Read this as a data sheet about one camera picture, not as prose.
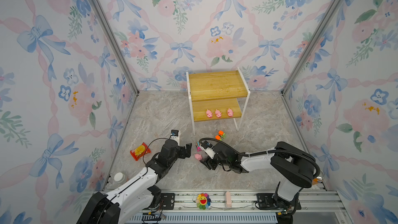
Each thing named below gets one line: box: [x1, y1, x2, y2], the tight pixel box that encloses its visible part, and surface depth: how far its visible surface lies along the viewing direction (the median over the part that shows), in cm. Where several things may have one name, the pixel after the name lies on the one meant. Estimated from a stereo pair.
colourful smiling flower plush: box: [195, 192, 212, 210], surface depth 75 cm
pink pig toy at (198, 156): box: [194, 153, 203, 161], surface depth 88 cm
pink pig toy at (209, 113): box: [206, 109, 213, 119], surface depth 87 cm
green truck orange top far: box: [218, 130, 226, 139], surface depth 97 cm
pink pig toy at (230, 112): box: [227, 107, 234, 118], surface depth 88 cm
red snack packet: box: [129, 142, 152, 162], surface depth 90 cm
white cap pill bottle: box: [114, 172, 126, 184], surface depth 76 cm
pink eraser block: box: [225, 190, 232, 208], surface depth 75 cm
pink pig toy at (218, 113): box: [215, 108, 222, 119], surface depth 87 cm
